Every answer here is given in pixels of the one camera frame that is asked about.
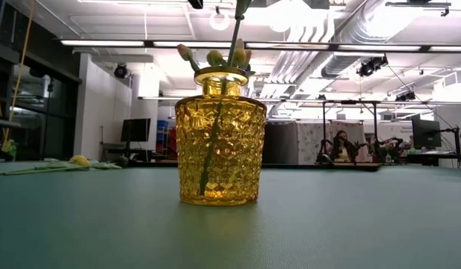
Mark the thin yellow cord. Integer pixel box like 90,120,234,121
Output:
0,5,34,149

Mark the yellow artificial tulip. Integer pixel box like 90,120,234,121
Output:
0,155,123,176
205,49,228,68
198,0,256,197

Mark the white ring lamp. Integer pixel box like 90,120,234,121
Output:
209,10,231,31

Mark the silver ceiling duct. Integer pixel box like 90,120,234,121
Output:
321,0,399,78

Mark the long ceiling light bar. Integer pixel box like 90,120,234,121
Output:
60,39,461,53

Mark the small green plant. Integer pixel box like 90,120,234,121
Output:
1,138,18,158

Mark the dark background desk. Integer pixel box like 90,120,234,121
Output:
405,151,461,167

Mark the black round ceiling speaker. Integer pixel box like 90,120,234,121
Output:
113,63,129,79

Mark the black background monitor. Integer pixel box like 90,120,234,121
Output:
120,118,152,143

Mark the black ceiling spotlight cluster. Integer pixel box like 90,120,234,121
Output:
356,55,389,78

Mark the green table mat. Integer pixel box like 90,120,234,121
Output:
0,161,461,269

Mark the black background rig frame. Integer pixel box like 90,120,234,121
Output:
315,99,383,165

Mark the black monitor on arm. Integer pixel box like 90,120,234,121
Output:
411,115,443,149

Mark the yellow glass vase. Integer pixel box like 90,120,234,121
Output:
174,66,267,207

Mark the person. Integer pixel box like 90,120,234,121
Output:
329,129,360,164

